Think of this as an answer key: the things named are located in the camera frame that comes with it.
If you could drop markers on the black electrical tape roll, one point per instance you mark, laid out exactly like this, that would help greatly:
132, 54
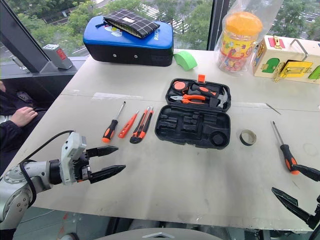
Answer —
242, 138

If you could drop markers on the green tape roll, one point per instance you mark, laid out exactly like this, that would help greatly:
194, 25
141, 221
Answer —
186, 60

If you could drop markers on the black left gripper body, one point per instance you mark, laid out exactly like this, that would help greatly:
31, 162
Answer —
81, 167

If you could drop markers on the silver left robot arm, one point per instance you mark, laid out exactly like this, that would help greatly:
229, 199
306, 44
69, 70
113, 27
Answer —
15, 185

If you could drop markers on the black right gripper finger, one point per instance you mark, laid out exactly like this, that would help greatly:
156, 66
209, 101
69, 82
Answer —
290, 201
310, 172

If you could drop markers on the wooden latch puzzle box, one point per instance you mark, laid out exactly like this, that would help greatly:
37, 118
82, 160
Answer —
262, 60

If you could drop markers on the black white checked pouch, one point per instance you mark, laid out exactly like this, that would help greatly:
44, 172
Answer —
132, 21

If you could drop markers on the black tool case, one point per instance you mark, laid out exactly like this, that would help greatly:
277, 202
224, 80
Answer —
190, 130

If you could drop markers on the person's dark sleeved forearm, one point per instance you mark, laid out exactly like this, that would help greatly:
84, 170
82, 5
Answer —
8, 135

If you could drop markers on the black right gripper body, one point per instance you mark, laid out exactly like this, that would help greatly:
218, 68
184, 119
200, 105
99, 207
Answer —
316, 217

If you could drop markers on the black orange claw hammer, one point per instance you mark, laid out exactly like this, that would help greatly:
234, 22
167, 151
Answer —
205, 90

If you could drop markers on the blade screwdriver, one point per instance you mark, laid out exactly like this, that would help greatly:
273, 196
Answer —
111, 128

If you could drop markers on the Phillips screwdriver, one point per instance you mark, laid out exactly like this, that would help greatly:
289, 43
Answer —
287, 155

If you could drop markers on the grey box with red label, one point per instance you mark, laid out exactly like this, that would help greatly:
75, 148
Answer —
56, 56

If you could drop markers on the dark vertical window post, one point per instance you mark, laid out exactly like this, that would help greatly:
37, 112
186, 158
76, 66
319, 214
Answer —
218, 22

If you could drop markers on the blue and black padded case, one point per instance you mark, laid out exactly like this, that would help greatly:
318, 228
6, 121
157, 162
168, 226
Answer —
130, 50

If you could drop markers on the clear plastic bag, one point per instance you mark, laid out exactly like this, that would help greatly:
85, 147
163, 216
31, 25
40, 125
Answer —
273, 10

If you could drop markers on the orange black utility knife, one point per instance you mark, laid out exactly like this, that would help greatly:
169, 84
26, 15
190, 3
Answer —
141, 127

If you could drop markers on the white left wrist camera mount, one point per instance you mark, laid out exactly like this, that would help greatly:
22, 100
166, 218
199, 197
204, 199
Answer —
71, 150

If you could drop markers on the person's bare hand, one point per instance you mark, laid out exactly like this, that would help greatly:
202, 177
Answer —
23, 116

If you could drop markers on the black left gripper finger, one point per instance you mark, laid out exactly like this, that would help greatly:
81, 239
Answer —
107, 172
102, 151

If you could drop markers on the seated person in dark clothes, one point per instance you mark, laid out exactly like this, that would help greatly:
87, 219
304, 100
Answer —
10, 102

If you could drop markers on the dark diagonal window beam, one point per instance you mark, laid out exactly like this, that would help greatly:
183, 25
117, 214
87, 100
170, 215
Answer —
22, 40

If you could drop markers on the orange test pen screwdriver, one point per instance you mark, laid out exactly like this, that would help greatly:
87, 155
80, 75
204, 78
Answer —
126, 127

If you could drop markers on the orange black tape measure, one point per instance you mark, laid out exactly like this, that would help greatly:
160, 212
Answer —
179, 85

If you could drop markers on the clear jar with orange lid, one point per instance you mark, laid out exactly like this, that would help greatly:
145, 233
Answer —
237, 42

